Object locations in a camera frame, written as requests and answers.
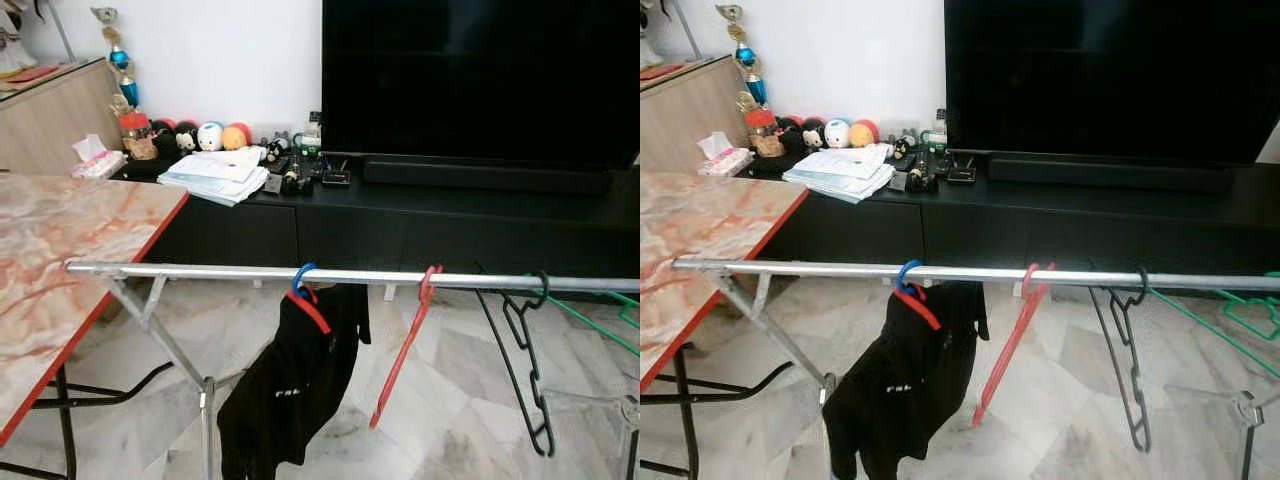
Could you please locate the red hanger with blue hook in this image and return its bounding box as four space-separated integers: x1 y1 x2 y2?
289 262 334 337
895 259 943 331

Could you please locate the black TV console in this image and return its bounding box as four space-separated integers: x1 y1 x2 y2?
110 155 641 296
745 150 1280 291

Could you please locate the gold and blue trophy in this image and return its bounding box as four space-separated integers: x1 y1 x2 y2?
715 3 769 106
90 5 141 109

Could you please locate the red plastic hanger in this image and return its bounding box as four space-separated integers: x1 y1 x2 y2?
972 262 1056 429
368 264 444 431

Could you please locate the silver metal drying rack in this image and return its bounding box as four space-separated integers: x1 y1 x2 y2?
65 258 641 480
672 256 1280 480

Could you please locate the black plastic hanger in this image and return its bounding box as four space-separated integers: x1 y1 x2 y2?
1088 262 1153 453
470 262 557 459

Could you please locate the pink tissue box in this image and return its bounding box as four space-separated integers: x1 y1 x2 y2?
70 133 128 181
697 131 755 178

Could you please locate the black remote control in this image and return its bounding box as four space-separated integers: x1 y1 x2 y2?
264 160 316 196
890 158 941 193

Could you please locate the black garment with white print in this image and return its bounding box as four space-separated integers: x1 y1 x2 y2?
216 283 372 480
822 280 991 480

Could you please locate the light wooden cabinet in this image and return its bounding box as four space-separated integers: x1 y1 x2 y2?
0 57 123 177
640 55 749 176

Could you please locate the marble pattern folding table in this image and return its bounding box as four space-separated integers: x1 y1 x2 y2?
0 172 191 480
640 172 811 480

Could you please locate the white figurine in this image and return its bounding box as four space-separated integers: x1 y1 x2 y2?
0 0 36 76
640 0 663 69

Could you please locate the stack of white papers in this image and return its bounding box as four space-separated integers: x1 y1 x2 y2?
157 146 269 207
782 143 894 204

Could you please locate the black round plush toy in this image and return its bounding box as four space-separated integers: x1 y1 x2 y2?
777 115 807 156
150 118 181 159

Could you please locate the green wire hanger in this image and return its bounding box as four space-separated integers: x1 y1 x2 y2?
525 272 641 358
1150 270 1280 351

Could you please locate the black soundbar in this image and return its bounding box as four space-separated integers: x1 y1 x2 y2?
362 155 613 196
987 153 1234 194

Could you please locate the large black television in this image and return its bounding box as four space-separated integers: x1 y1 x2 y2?
321 0 641 171
944 0 1280 168

